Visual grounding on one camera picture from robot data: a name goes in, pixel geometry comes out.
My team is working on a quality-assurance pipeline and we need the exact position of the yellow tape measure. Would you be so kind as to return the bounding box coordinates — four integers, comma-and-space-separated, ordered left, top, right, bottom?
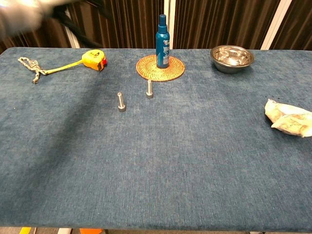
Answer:
45, 49, 108, 74

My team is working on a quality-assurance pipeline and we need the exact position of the blue fabric tablecloth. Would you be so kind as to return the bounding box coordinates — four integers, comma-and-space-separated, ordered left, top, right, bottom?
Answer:
0, 47, 312, 232

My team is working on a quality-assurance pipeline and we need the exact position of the round woven rattan coaster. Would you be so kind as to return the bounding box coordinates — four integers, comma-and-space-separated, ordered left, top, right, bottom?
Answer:
136, 54, 186, 82

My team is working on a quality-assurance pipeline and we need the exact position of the white frame post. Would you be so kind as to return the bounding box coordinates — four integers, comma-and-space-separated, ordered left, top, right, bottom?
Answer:
260, 0, 293, 50
163, 0, 176, 49
63, 23, 81, 49

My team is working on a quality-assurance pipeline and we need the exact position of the beige knotted rope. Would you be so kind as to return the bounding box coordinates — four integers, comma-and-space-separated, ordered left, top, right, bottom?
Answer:
18, 57, 47, 84

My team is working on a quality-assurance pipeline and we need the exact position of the blue spray bottle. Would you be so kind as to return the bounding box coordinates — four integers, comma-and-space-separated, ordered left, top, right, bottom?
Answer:
155, 14, 171, 69

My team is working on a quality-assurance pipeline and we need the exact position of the stainless steel bowl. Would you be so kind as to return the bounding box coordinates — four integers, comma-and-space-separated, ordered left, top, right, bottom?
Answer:
210, 45, 255, 75

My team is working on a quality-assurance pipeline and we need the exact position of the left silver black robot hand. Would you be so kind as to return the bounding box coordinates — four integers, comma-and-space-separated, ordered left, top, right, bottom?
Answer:
0, 0, 104, 49

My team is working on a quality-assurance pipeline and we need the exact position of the dark brown pleated curtain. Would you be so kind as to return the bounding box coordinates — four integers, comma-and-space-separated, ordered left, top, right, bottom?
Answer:
65, 0, 165, 49
173, 0, 281, 50
0, 14, 73, 53
270, 0, 312, 51

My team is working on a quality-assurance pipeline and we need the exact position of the crumpled clear plastic packet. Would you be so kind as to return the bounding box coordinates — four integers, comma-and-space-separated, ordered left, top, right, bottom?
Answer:
264, 98, 312, 137

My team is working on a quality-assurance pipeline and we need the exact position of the silver bolt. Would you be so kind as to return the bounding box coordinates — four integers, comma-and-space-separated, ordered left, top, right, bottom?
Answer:
117, 92, 127, 113
146, 79, 154, 99

